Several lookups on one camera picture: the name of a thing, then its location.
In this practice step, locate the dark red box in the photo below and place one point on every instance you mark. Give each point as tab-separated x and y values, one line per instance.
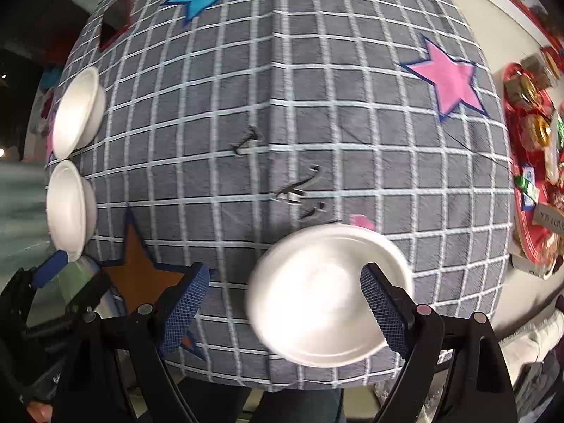
115	21

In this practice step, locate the grey checked star tablecloth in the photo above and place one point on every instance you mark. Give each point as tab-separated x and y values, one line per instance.
308	119

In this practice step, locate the teal cloth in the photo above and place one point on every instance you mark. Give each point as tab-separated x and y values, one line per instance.
20	211

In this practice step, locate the person's jeans legs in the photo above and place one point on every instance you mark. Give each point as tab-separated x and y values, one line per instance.
299	405

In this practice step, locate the brown labelled box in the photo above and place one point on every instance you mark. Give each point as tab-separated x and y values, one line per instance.
550	220

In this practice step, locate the green snack packet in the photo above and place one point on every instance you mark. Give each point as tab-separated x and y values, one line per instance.
527	185

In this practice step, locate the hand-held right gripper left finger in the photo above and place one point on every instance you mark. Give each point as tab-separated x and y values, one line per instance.
188	308

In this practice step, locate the gold wrapped snack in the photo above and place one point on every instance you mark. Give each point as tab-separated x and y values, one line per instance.
541	130

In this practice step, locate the white cloth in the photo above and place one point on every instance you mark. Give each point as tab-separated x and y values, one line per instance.
535	339

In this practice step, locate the white plate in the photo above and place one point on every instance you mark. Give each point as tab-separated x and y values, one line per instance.
321	299

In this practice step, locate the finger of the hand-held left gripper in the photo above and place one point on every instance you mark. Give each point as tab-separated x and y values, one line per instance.
90	293
50	269

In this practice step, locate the white bowl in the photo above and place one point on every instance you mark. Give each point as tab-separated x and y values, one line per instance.
68	209
77	112

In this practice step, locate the red snack tray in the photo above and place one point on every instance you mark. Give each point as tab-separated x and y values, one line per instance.
526	238

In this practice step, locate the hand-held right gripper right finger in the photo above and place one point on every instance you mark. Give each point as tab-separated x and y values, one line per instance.
383	313

